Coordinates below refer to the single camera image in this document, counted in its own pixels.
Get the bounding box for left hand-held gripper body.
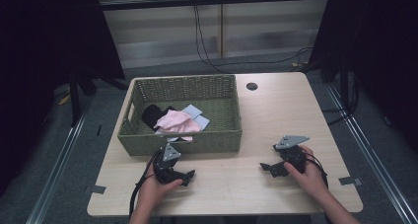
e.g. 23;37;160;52
152;142;185;186

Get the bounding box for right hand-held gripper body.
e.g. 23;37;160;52
272;134;313;175

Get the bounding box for person's left hand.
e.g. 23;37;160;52
136;171;184;209

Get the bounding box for person's right hand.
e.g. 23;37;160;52
283;145;330;203

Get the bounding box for green woven basket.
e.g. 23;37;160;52
116;73;244;157

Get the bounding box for pink sock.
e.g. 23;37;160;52
153;110;202;142

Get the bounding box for light blue sock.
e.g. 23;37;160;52
180;104;204;120
193;114;211;131

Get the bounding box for black sock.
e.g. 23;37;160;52
141;104;177;130

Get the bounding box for black metal stand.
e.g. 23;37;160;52
67;64;130;128
300;57;361;126

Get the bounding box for yellow floor marker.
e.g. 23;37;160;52
58;91;72;107

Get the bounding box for dark curtain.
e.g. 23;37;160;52
308;0;418;154
0;0;126;198

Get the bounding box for black horizontal bar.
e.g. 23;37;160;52
98;0;332;12

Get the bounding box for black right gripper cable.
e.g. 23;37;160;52
305;152;330;189

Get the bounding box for metal floor rail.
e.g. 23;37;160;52
324;81;418;224
25;95;95;224

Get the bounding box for black hanging power cable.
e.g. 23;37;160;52
192;5;314;74

